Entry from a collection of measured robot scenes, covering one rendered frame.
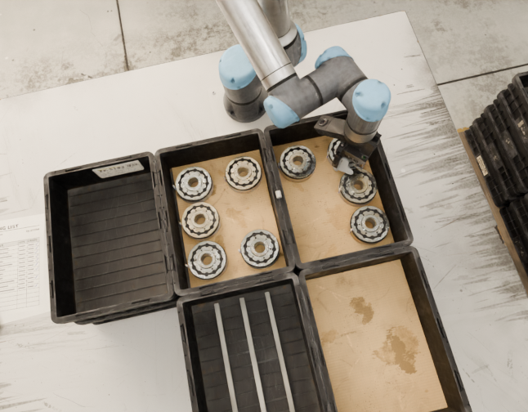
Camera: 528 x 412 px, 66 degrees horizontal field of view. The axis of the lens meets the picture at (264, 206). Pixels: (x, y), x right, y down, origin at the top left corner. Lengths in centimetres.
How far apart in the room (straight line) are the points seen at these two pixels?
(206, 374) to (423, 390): 53
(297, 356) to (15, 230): 95
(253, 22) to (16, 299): 105
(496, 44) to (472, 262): 163
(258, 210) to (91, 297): 51
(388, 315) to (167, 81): 105
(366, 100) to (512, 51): 194
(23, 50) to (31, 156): 137
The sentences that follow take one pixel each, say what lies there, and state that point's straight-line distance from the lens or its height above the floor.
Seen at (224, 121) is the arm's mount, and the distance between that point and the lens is 138.
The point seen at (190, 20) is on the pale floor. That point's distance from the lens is 264.
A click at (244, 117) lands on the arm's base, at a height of 76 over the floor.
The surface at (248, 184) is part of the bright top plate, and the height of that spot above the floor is 86.
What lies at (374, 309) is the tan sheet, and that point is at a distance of 112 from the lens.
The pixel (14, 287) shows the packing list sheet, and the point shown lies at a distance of 146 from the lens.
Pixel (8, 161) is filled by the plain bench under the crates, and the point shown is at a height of 70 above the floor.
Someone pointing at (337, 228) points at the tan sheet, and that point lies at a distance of 114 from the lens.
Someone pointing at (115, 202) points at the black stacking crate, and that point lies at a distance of 124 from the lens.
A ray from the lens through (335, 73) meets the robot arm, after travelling 92.
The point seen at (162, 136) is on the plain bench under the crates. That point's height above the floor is 70.
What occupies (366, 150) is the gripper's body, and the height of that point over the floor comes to 101.
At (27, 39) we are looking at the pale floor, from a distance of 290.
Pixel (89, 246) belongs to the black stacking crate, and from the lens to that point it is 123.
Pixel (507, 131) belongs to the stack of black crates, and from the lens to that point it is 192.
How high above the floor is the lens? 192
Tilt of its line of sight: 72 degrees down
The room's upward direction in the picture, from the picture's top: 6 degrees counter-clockwise
